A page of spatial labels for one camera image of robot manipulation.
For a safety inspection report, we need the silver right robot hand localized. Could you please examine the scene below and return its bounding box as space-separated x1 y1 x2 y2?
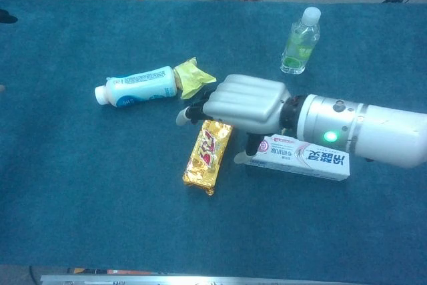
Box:
175 73 293 165

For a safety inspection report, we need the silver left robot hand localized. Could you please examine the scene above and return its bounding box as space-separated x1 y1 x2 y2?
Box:
0 9 19 25

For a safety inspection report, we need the gold foil biscuit pack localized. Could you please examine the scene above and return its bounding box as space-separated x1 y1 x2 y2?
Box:
182 118 234 196

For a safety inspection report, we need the clear water bottle green label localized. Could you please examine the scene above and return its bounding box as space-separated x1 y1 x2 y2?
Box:
280 7 322 75

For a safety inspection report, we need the white toothpaste box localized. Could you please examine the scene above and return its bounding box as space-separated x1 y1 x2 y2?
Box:
244 133 351 182

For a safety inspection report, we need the white blue yogurt bottle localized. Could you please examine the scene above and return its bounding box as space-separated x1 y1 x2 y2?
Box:
94 65 178 108

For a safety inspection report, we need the yellow-green snack packet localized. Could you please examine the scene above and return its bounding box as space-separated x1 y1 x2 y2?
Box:
173 57 218 100

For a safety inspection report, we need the blue table cloth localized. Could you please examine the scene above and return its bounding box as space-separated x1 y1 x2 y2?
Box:
0 0 427 276

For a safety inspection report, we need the aluminium frame rail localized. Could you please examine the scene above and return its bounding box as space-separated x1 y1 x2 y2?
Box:
39 274 338 285

